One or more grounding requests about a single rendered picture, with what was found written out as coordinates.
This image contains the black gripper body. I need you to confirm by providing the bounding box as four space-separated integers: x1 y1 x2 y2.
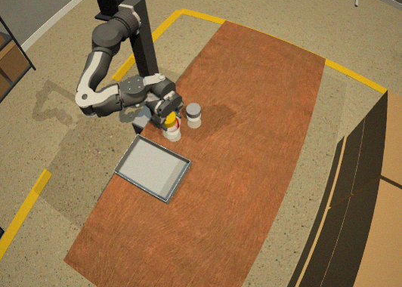
145 89 182 118

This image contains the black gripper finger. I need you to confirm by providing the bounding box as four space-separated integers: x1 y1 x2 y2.
150 114 168 131
174 101 184 119

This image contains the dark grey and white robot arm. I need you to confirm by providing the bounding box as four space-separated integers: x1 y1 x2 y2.
76 4 176 118

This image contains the clear glass bottle with grey cap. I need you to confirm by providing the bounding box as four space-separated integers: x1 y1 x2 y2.
186 103 201 128

